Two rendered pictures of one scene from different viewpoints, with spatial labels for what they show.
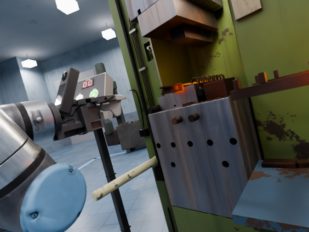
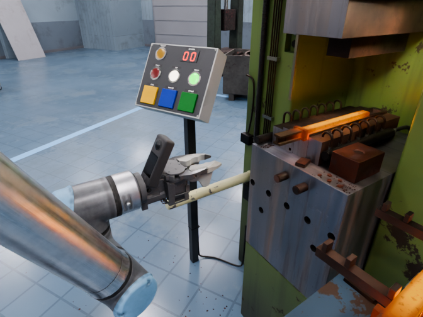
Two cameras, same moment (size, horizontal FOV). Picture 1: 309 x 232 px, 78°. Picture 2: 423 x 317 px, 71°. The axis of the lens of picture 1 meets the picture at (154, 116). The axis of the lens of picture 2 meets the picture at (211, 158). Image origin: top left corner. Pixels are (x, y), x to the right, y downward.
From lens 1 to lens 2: 0.41 m
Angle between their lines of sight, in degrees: 28
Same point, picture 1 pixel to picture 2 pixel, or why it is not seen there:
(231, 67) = (413, 98)
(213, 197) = (287, 263)
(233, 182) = (313, 267)
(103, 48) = not seen: outside the picture
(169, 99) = not seen: hidden behind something
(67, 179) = (145, 290)
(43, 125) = (131, 207)
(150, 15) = (304, 10)
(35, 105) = (126, 187)
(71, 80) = (164, 155)
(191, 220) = (259, 264)
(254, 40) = not seen: outside the picture
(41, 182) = (128, 297)
